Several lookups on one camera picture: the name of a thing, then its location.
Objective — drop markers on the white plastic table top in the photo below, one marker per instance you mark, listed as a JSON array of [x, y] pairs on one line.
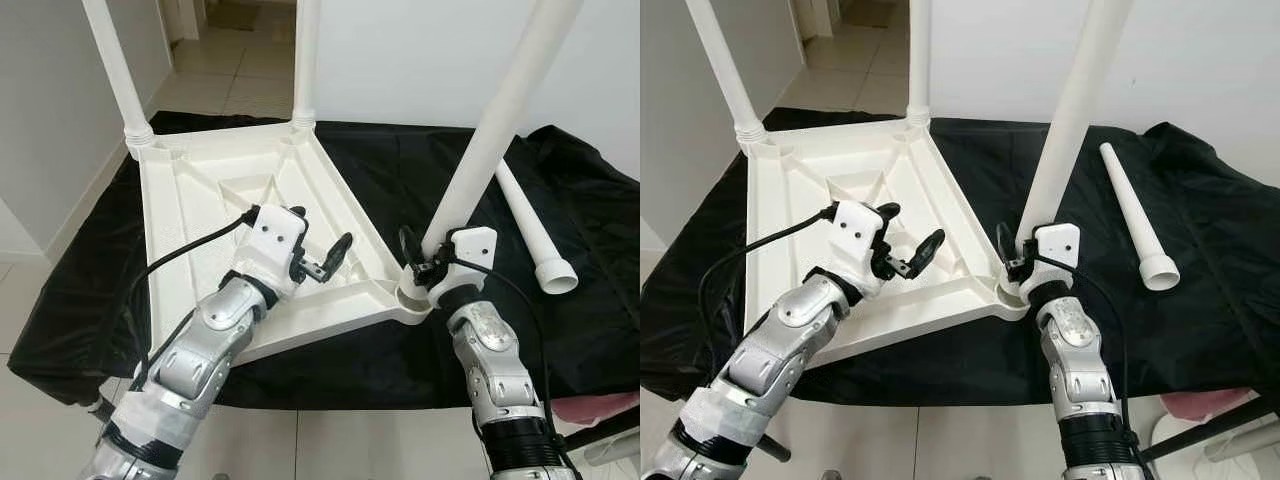
[[190, 230], [800, 230]]

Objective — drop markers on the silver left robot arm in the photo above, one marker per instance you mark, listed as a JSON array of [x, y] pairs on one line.
[[790, 340], [210, 340]]

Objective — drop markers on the black cloth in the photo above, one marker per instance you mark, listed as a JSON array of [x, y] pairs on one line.
[[1220, 320], [80, 300]]

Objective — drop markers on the black stand leg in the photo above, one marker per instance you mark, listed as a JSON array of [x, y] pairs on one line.
[[100, 408], [775, 448]]

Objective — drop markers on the pink cushion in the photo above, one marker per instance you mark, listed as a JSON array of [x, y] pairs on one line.
[[1205, 402], [600, 408]]

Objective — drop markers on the black pole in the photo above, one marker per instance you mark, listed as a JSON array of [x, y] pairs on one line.
[[600, 430], [1210, 430]]

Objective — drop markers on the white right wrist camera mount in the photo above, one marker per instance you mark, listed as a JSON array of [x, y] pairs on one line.
[[472, 248], [1058, 245]]

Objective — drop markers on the white door frame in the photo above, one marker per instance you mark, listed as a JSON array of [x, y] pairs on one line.
[[190, 18], [818, 15]]

